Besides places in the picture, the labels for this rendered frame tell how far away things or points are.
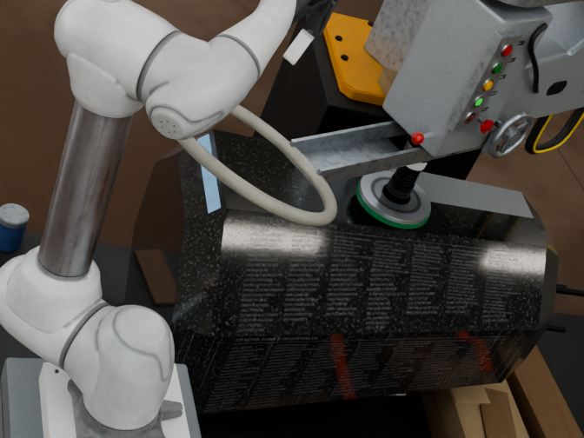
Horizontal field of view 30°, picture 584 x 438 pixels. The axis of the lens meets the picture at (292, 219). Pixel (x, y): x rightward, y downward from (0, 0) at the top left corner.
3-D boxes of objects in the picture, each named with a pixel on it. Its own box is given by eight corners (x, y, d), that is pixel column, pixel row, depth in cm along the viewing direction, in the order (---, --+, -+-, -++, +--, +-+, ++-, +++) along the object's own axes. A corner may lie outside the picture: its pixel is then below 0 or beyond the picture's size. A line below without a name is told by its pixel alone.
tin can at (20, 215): (11, 228, 369) (18, 199, 361) (28, 247, 365) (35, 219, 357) (-15, 235, 362) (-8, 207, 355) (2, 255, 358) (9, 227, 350)
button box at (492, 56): (465, 121, 276) (515, 28, 259) (472, 128, 275) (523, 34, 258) (445, 125, 271) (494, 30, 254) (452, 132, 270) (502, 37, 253)
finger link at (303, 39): (302, 28, 219) (303, 28, 219) (282, 56, 221) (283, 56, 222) (313, 37, 218) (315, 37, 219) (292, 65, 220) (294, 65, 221)
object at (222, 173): (246, 108, 276) (253, 99, 275) (367, 237, 253) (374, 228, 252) (112, 69, 235) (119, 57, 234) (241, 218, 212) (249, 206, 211)
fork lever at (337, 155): (454, 112, 313) (461, 98, 310) (499, 154, 304) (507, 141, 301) (275, 145, 267) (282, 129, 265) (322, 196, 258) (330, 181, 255)
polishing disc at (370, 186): (349, 200, 297) (351, 196, 296) (369, 162, 314) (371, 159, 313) (420, 235, 296) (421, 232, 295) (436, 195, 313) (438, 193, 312)
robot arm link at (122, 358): (129, 446, 207) (154, 372, 193) (55, 394, 211) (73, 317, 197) (177, 397, 219) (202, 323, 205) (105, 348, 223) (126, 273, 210)
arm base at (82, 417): (187, 452, 217) (193, 434, 213) (75, 455, 209) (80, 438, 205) (172, 380, 229) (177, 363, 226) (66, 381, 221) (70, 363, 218)
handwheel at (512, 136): (494, 132, 298) (519, 89, 289) (519, 155, 294) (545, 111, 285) (459, 141, 289) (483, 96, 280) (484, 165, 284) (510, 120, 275)
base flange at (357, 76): (318, 18, 397) (323, 7, 394) (439, 46, 412) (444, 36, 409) (341, 97, 361) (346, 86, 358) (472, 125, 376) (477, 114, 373)
